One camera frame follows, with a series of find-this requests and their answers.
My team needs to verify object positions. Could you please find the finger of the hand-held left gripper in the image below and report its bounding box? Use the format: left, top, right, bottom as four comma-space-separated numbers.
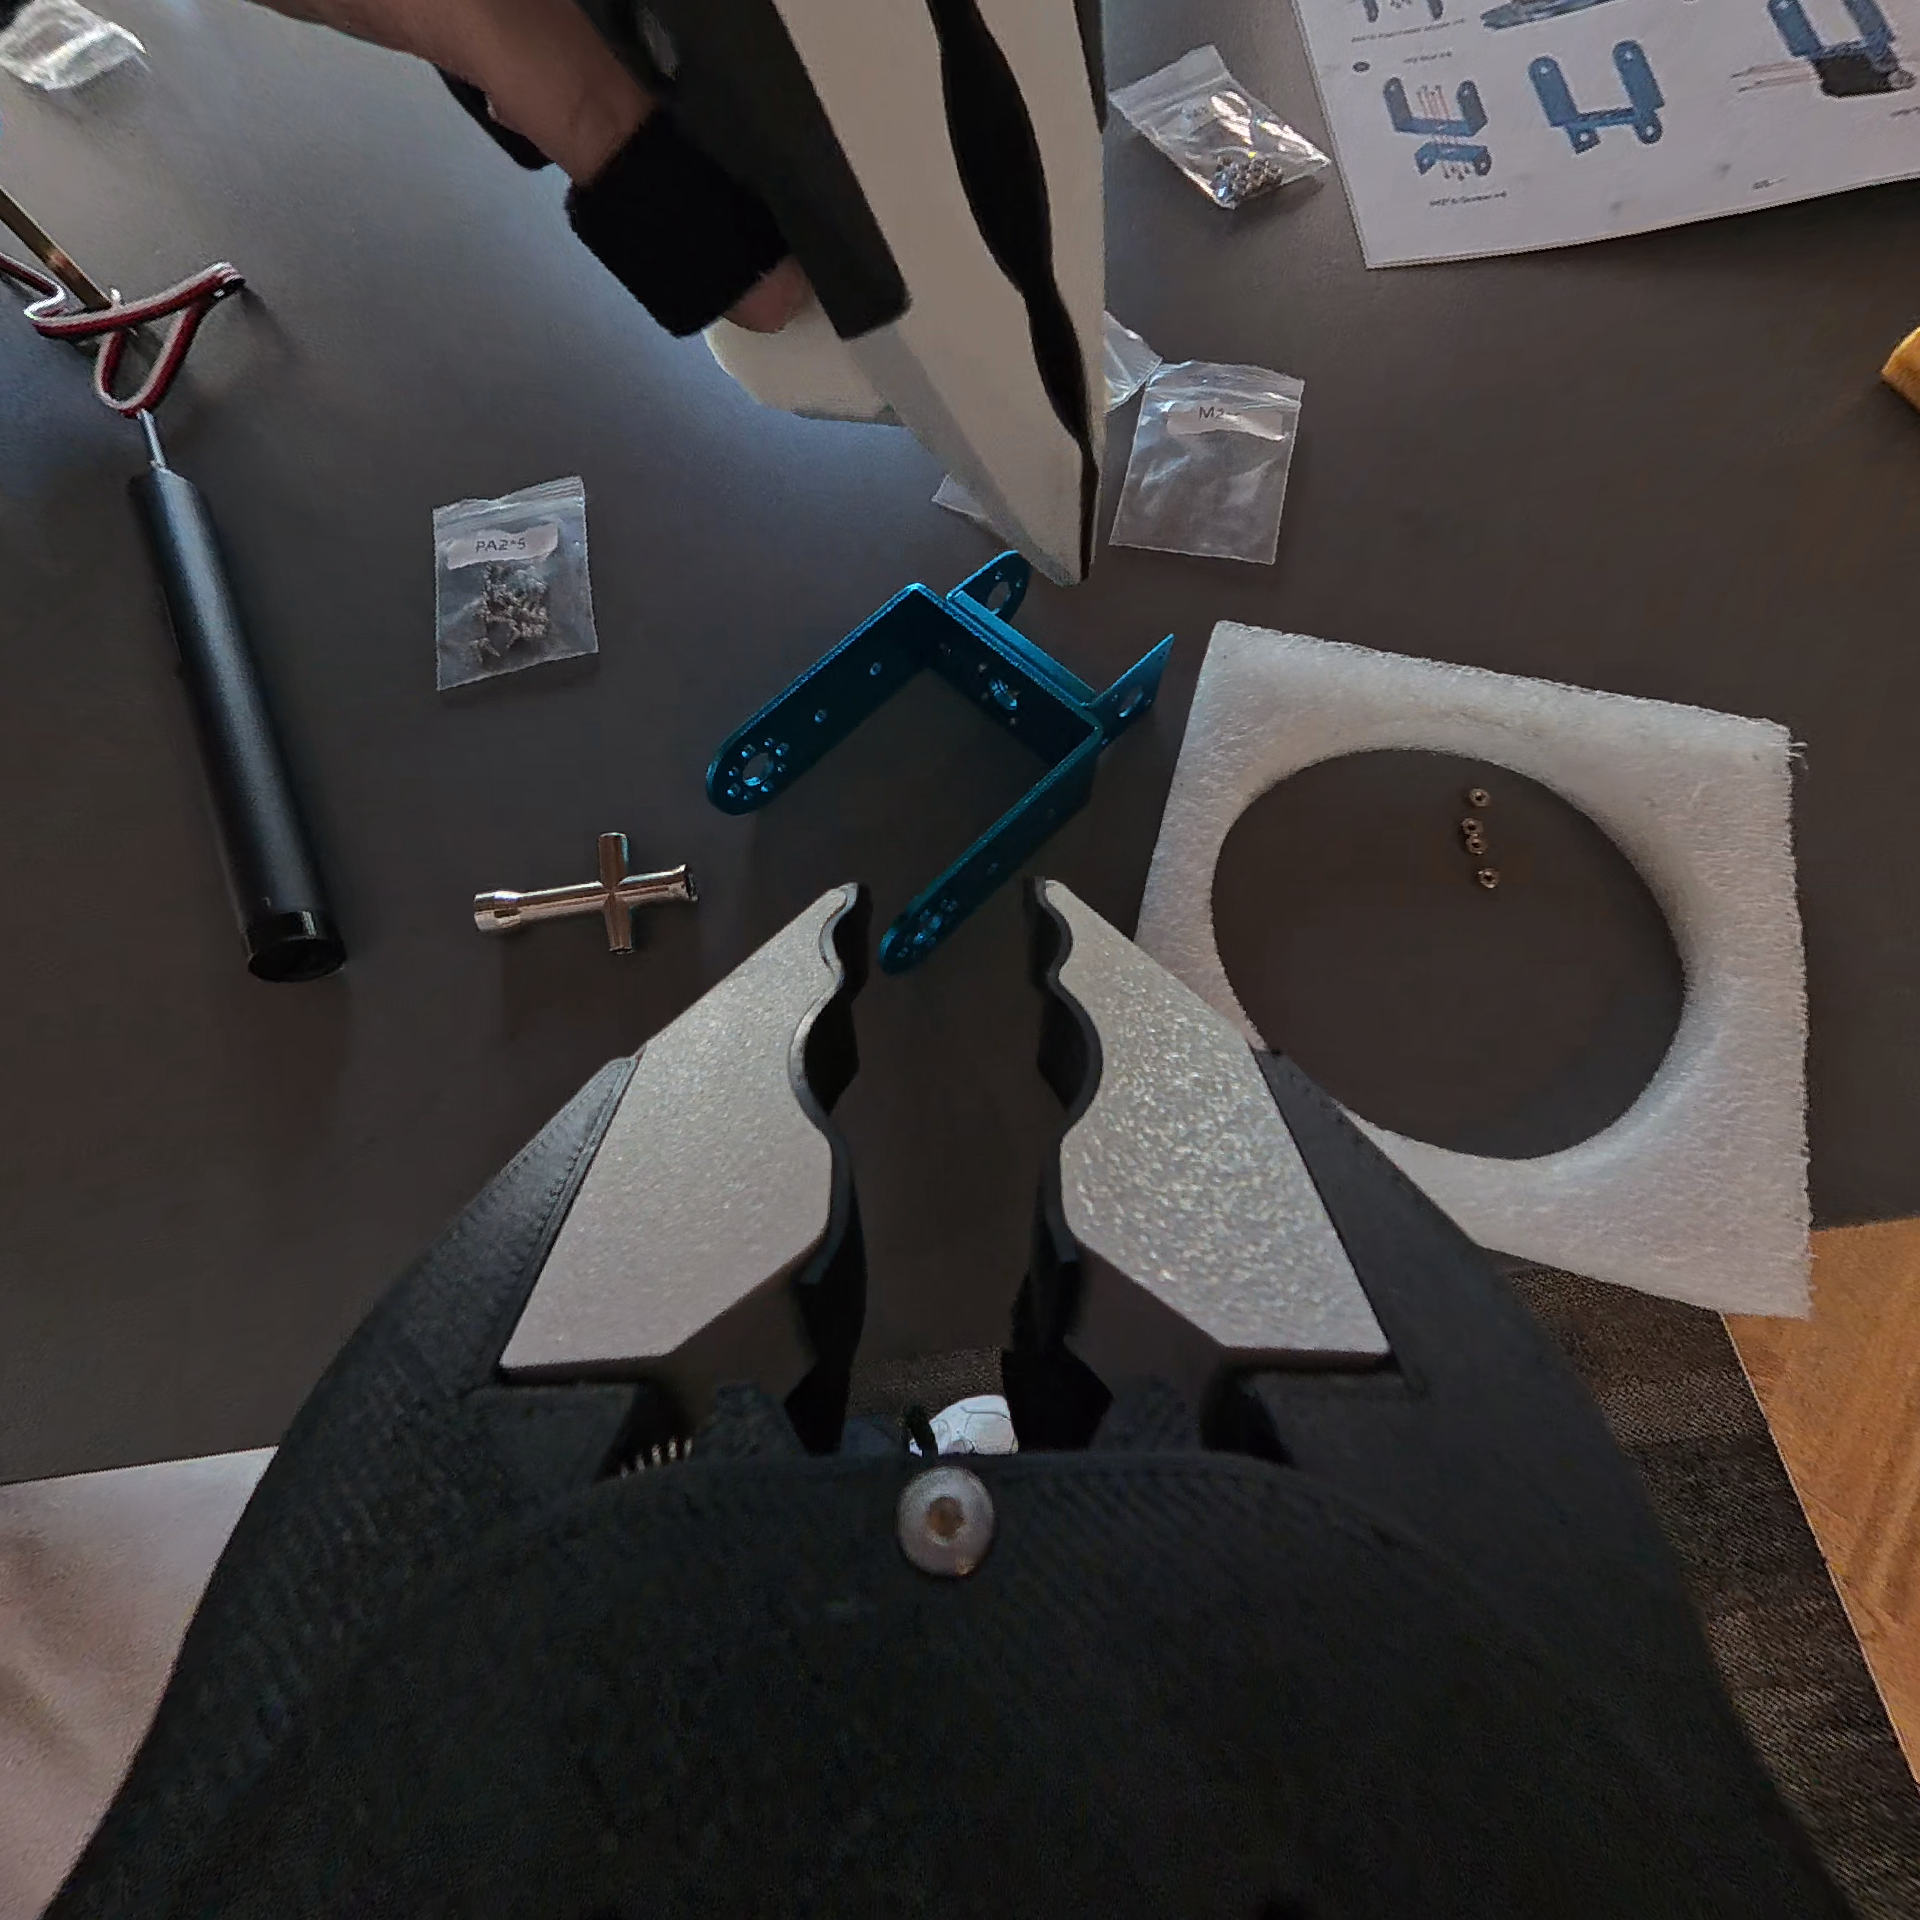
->
972, 0, 1113, 589
768, 0, 1089, 589

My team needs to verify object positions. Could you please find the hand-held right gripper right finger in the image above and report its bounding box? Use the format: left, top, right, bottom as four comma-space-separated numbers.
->
1006, 874, 1392, 1456

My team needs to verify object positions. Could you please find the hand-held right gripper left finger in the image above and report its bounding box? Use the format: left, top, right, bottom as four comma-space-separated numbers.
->
496, 881, 875, 1455

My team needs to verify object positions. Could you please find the silver cross wrench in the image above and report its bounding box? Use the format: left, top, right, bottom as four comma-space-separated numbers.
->
470, 831, 701, 959

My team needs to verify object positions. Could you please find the blue metal bracket assembly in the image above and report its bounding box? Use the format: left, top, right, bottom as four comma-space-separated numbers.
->
701, 550, 1179, 982

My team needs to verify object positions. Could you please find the dark grey desk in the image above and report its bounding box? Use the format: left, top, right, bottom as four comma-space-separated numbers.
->
0, 0, 1920, 1490

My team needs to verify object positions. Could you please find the person's left hand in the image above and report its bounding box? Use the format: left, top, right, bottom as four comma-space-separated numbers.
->
277, 0, 800, 339

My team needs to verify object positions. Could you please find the clear bag of round nuts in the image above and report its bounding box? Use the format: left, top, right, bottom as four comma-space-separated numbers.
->
1106, 42, 1337, 214

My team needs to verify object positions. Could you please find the clear bag of small nuts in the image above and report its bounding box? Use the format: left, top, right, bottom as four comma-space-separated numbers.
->
929, 305, 1168, 530

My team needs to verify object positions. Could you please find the clear bag with white label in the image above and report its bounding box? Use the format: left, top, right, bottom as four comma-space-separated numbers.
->
1106, 359, 1307, 568

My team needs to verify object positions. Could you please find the small clear bag of screws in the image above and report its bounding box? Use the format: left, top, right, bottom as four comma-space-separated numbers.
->
429, 477, 602, 695

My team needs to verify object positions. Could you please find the printed instruction sheet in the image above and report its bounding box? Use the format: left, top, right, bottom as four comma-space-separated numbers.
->
1289, 0, 1920, 275

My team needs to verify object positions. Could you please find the brass rod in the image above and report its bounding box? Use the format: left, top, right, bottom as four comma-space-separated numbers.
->
0, 189, 126, 306

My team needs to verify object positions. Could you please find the clear plastic bag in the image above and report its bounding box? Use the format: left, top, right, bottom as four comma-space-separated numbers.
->
0, 0, 153, 93

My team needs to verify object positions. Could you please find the red white servo cable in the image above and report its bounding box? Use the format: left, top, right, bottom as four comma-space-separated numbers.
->
0, 256, 245, 424

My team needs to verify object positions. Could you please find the white foam ring sheet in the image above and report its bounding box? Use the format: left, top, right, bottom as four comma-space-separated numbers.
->
1130, 618, 1819, 1326

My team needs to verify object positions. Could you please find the black handle screwdriver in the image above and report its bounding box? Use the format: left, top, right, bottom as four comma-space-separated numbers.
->
128, 407, 345, 987

